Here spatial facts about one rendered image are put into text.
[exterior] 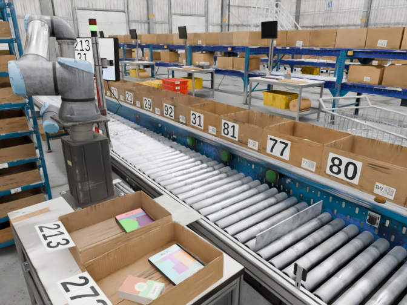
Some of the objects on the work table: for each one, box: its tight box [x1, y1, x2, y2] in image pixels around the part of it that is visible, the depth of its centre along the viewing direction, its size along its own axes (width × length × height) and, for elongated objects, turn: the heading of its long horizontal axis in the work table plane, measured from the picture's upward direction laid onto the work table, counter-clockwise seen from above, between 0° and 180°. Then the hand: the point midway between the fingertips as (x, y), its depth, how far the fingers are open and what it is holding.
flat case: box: [115, 208, 155, 233], centre depth 133 cm, size 14×19×2 cm
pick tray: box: [82, 221, 224, 305], centre depth 102 cm, size 28×38×10 cm
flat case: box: [148, 243, 206, 286], centre depth 108 cm, size 14×19×2 cm
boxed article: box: [118, 275, 165, 305], centre depth 97 cm, size 7×13×4 cm, turn 73°
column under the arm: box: [59, 131, 125, 211], centre depth 156 cm, size 26×26×33 cm
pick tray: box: [58, 191, 173, 273], centre depth 127 cm, size 28×38×10 cm
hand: (96, 124), depth 218 cm, fingers closed
